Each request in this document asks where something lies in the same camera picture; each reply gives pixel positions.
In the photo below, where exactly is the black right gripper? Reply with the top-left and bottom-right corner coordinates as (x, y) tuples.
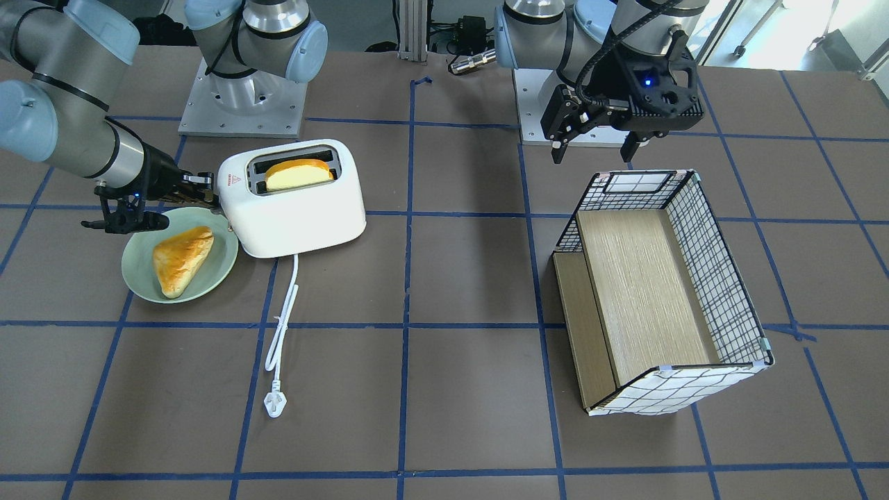
(81, 142), (216, 234)

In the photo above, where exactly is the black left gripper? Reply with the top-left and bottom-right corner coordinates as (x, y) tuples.
(540, 44), (705, 165)

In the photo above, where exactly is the cream white toaster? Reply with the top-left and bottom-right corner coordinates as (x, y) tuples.
(216, 139), (367, 258)

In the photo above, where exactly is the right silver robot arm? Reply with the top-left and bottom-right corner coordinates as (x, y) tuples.
(2, 1), (329, 234)

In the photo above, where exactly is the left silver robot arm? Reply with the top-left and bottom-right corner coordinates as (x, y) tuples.
(495, 1), (707, 164)

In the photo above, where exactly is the pale green plate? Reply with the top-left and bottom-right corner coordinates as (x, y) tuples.
(122, 208), (240, 303)

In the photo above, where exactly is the golden triangular pastry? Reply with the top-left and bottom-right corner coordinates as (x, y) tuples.
(152, 226), (214, 299)

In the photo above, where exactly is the yellow toast slice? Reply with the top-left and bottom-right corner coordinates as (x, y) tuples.
(265, 158), (335, 192)

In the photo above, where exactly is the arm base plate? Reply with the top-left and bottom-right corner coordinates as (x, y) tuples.
(178, 60), (308, 140)
(513, 69), (628, 148)

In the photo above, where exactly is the wire grid wooden shelf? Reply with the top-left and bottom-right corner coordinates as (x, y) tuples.
(552, 169), (775, 417)

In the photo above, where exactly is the white toaster power cable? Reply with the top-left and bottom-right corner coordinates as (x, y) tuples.
(263, 254), (301, 419)

